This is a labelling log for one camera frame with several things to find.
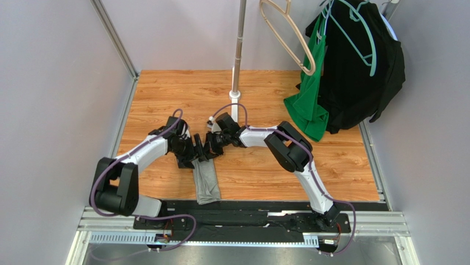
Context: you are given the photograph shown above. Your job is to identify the beige clothes hanger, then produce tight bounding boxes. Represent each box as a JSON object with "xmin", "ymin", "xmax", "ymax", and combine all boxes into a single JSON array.
[{"xmin": 259, "ymin": 0, "xmax": 317, "ymax": 76}]

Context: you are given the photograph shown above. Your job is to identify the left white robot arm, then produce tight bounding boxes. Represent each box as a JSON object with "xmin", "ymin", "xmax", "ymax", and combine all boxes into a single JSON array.
[{"xmin": 89, "ymin": 116, "xmax": 202, "ymax": 218}]

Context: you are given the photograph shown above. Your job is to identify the grey cloth napkin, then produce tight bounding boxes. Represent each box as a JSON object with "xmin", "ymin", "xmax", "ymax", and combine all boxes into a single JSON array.
[{"xmin": 192, "ymin": 160, "xmax": 221, "ymax": 205}]

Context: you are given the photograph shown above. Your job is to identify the metal stand pole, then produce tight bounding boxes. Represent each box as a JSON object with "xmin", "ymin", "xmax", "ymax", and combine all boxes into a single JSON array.
[{"xmin": 229, "ymin": 0, "xmax": 247, "ymax": 98}]

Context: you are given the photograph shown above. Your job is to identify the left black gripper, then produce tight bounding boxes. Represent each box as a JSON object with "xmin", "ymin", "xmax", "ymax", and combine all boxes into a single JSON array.
[{"xmin": 171, "ymin": 133, "xmax": 209, "ymax": 169}]

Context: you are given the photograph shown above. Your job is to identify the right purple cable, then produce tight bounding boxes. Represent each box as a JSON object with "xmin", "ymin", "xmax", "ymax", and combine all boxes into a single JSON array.
[{"xmin": 208, "ymin": 102, "xmax": 357, "ymax": 256}]

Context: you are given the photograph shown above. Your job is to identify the black shirt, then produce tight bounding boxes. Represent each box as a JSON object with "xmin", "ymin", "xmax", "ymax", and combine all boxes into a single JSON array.
[{"xmin": 318, "ymin": 2, "xmax": 405, "ymax": 134}]

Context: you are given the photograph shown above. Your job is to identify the purple cable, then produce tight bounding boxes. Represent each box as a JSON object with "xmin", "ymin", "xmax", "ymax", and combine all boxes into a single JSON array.
[
  {"xmin": 89, "ymin": 108, "xmax": 197, "ymax": 252},
  {"xmin": 208, "ymin": 102, "xmax": 357, "ymax": 256}
]

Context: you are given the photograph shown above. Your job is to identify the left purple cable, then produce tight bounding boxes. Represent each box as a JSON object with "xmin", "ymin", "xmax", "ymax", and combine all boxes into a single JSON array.
[{"xmin": 89, "ymin": 108, "xmax": 197, "ymax": 252}]

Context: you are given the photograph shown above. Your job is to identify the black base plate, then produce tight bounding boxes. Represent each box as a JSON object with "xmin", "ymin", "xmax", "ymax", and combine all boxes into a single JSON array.
[{"xmin": 131, "ymin": 200, "xmax": 351, "ymax": 243}]

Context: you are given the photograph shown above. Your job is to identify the teal clothes hanger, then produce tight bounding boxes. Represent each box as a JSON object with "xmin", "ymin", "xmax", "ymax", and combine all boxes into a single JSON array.
[{"xmin": 321, "ymin": 1, "xmax": 378, "ymax": 77}]

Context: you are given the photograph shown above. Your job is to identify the green shirt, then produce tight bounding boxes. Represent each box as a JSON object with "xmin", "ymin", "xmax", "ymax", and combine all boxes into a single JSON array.
[{"xmin": 284, "ymin": 15, "xmax": 329, "ymax": 142}]

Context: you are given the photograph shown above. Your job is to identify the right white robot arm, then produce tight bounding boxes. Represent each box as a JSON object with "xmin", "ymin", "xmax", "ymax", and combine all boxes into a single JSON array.
[{"xmin": 203, "ymin": 113, "xmax": 340, "ymax": 226}]

